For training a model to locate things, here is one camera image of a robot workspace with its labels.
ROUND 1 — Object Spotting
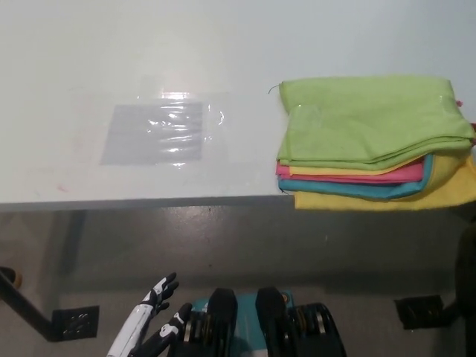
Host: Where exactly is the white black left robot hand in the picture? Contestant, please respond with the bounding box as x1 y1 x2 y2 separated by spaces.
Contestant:
106 272 193 357

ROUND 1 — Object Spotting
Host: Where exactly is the thin yellow microfibre cloth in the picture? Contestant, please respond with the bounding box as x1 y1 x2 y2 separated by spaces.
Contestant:
289 155 427 177

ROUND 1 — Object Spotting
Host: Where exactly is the teal microfibre cloth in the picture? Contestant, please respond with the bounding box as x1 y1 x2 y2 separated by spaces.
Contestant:
277 153 437 202

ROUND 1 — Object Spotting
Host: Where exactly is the green microfibre cloth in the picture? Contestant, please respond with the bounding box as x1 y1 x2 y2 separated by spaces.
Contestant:
276 75 476 174

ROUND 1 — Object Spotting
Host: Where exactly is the black perforated floor plate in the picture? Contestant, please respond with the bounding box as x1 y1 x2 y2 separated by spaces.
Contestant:
393 295 446 331
51 304 100 341

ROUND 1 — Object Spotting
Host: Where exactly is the grey table leg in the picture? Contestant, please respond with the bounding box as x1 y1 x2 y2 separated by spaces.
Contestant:
59 209 87 274

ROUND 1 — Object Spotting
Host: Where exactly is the black metal bar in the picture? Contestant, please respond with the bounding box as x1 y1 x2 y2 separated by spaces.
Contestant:
0 266 55 341

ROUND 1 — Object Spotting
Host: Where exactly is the clear plastic sheet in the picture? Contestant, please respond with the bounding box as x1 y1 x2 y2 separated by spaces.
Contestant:
99 101 205 166

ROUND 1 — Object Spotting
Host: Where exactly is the clear plastic film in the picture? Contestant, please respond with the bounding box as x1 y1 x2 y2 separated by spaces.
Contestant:
66 76 234 187

